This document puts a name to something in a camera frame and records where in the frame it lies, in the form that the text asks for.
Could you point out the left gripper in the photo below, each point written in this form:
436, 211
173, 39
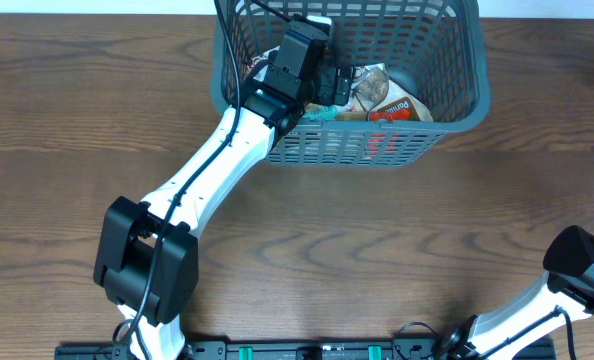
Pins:
333, 93

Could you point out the teal snack packet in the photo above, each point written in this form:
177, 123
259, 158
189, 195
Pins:
319, 112

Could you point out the Panifee snack bag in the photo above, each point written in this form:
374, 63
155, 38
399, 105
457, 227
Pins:
375, 97
256, 72

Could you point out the orange cracker package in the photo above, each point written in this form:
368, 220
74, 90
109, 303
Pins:
382, 142

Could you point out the grey plastic basket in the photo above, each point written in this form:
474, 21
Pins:
433, 49

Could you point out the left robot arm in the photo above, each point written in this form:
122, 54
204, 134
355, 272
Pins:
147, 259

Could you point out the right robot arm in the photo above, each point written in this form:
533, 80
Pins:
564, 293

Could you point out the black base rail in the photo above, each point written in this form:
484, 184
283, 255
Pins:
411, 348

